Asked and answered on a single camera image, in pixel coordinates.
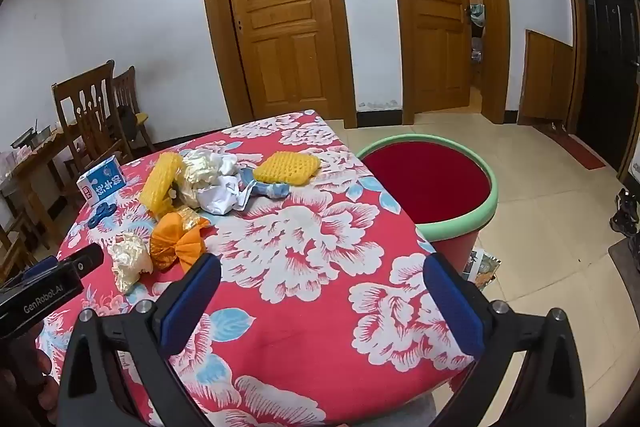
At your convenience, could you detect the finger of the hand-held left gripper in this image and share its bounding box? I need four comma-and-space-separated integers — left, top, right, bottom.
59, 243, 105, 279
22, 255, 62, 280

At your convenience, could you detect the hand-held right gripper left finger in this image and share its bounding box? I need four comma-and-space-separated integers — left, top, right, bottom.
59, 252, 223, 427

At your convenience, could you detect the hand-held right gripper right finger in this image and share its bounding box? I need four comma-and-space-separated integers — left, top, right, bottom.
422, 251, 587, 427

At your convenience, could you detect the cream foil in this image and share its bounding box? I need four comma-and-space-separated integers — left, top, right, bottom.
110, 232, 153, 294

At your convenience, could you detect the orange cloth wrapper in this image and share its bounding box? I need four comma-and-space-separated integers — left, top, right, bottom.
150, 212, 211, 273

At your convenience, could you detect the curled yellow foam net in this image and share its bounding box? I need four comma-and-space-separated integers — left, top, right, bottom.
139, 152, 185, 215

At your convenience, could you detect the white paper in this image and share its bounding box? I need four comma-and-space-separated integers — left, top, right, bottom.
197, 152, 251, 215

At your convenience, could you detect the red bin with green rim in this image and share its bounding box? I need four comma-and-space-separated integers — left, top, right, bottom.
356, 134, 500, 280

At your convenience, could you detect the gold foil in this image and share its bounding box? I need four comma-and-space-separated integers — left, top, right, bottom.
172, 154, 221, 228

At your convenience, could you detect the blue and white face mask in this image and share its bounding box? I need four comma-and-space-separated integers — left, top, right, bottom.
239, 167, 292, 204

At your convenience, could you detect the person's left hand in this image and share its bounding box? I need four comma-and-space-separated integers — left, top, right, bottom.
0, 332, 56, 427

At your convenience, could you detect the colourful glossy magazine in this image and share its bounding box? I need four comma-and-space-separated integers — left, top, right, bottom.
472, 254, 502, 293

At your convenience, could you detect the small blue plastic object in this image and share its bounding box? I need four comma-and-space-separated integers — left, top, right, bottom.
86, 202, 118, 228

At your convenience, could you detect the blue and white milk carton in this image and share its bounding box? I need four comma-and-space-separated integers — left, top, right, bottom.
76, 154, 126, 206

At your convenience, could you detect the wooden side table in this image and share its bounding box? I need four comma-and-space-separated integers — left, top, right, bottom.
0, 122, 81, 253

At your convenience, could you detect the red floral tablecloth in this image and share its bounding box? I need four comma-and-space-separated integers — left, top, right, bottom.
37, 109, 476, 427

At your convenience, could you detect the large wooden chair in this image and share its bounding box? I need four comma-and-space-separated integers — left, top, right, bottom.
51, 59, 136, 178

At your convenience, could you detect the black bag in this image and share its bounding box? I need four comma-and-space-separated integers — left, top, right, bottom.
117, 106, 138, 140

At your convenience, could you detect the small wooden chair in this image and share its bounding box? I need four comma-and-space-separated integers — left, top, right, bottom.
112, 66, 156, 152

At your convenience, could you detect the dark floor mat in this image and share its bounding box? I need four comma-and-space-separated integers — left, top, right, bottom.
607, 237, 640, 308

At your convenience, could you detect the pair of dark shoes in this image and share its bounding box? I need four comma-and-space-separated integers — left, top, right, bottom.
611, 188, 640, 238

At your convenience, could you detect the red doormat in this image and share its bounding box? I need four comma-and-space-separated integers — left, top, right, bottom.
532, 124, 606, 170

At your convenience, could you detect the low wooden cabinet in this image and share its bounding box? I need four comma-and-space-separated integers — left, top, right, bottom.
517, 29, 576, 132

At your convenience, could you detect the open wooden door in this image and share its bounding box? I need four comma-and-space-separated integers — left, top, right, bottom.
382, 0, 512, 125

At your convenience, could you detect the closed wooden door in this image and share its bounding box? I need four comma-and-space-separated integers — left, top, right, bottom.
196, 0, 358, 128

